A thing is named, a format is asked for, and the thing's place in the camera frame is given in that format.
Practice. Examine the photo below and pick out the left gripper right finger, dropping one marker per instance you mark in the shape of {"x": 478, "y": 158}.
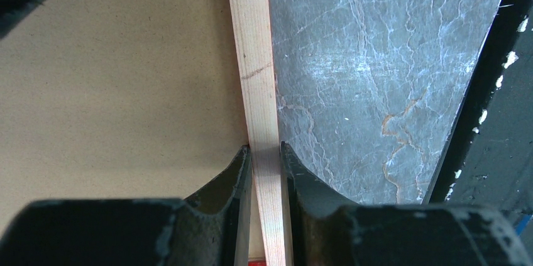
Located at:
{"x": 330, "y": 229}

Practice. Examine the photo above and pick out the orange picture frame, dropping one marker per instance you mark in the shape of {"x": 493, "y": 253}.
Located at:
{"x": 253, "y": 41}

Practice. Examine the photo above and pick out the brown frame backing board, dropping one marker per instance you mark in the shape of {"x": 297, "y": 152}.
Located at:
{"x": 117, "y": 99}

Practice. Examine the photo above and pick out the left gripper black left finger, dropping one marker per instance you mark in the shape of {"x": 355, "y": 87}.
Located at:
{"x": 209, "y": 227}

